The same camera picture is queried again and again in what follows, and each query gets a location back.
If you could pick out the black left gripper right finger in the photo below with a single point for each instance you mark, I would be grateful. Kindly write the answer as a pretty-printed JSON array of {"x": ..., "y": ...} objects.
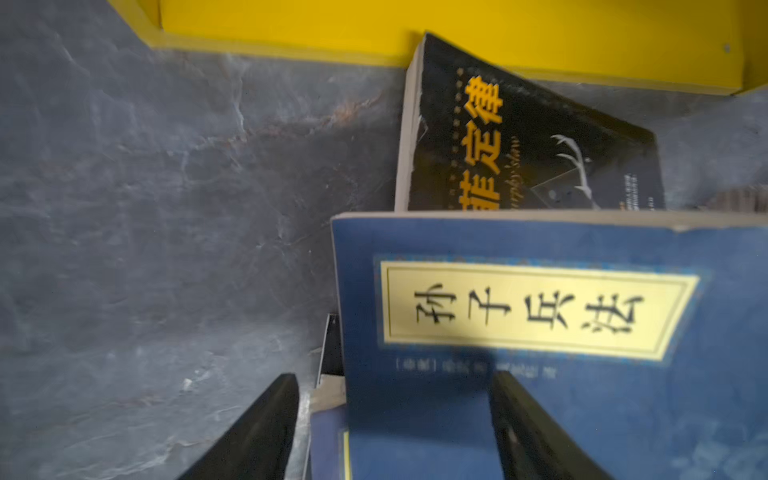
[{"x": 531, "y": 444}]

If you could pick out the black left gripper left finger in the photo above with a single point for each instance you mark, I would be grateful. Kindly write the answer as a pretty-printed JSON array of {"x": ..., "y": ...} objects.
[{"x": 259, "y": 443}]

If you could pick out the blue book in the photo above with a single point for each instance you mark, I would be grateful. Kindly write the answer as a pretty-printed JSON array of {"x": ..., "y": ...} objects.
[{"x": 328, "y": 453}]

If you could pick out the blue book Sunzi label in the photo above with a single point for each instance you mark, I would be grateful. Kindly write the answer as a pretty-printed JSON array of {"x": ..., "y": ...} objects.
[{"x": 642, "y": 335}]

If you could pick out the black book orange title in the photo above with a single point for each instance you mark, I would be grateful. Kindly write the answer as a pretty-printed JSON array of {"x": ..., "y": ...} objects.
[{"x": 477, "y": 137}]

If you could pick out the yellow wooden bookshelf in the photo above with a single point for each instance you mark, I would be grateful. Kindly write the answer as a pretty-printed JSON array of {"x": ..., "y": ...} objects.
[{"x": 709, "y": 47}]

